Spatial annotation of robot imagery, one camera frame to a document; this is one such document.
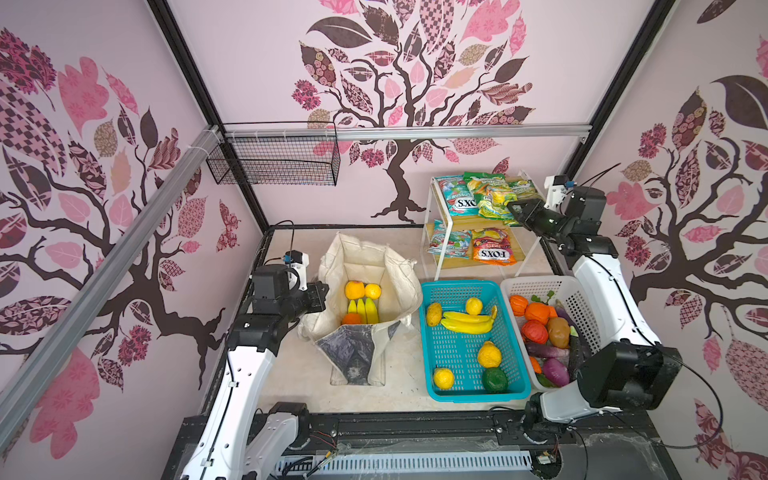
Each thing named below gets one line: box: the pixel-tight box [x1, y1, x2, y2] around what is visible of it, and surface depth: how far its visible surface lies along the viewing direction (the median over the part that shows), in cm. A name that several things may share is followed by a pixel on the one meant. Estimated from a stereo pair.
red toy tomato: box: [522, 320, 549, 344], surface depth 85 cm
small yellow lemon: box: [365, 283, 382, 300], surface depth 97 cm
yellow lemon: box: [433, 368, 455, 391], surface depth 80 cm
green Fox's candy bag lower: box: [427, 219, 471, 259], surface depth 92 cm
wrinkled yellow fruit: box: [426, 302, 443, 327], surface depth 92 cm
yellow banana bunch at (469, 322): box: [440, 306, 497, 334], surface depth 92 cm
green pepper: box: [482, 367, 508, 393], surface depth 79 cm
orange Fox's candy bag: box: [472, 227, 518, 266], surface depth 92 cm
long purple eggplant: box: [526, 342, 570, 358], surface depth 82 cm
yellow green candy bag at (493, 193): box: [464, 172, 519, 227], surface depth 77 cm
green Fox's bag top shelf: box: [435, 175, 479, 217], surface depth 79 cm
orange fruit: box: [342, 313, 362, 324], surface depth 87 cm
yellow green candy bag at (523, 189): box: [507, 180, 542, 201], surface depth 81 cm
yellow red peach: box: [345, 280, 365, 300], surface depth 96 cm
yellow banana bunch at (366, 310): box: [348, 298, 379, 324], surface depth 94 cm
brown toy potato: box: [548, 317, 571, 349], surface depth 85 cm
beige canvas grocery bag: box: [298, 234, 423, 386], surface depth 81 cm
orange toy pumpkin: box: [509, 294, 558, 325], surface depth 92 cm
